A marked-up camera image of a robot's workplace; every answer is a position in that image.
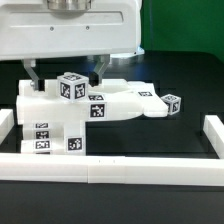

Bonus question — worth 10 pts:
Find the white chair seat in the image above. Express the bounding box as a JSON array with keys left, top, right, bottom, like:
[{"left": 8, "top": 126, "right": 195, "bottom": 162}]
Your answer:
[{"left": 20, "top": 119, "right": 87, "bottom": 156}]

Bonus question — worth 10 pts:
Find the white chair back frame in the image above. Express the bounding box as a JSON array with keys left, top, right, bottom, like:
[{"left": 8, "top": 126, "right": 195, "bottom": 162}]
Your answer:
[{"left": 16, "top": 79, "right": 168, "bottom": 124}]

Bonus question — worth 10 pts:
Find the white tagged cube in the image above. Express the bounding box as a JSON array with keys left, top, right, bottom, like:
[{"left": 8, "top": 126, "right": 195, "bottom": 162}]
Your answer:
[
  {"left": 57, "top": 72, "right": 89, "bottom": 102},
  {"left": 161, "top": 94, "right": 181, "bottom": 115}
]

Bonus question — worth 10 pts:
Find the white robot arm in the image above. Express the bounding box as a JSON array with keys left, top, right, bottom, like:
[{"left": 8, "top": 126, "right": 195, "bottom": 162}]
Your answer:
[{"left": 0, "top": 0, "right": 143, "bottom": 91}]

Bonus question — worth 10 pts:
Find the white U-shaped obstacle fence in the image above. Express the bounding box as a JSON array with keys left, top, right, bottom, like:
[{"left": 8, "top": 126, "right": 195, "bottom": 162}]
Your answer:
[{"left": 0, "top": 108, "right": 224, "bottom": 187}]

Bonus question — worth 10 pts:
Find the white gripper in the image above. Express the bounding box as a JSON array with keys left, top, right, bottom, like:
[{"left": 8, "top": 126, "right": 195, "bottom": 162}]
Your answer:
[{"left": 0, "top": 0, "right": 142, "bottom": 91}]

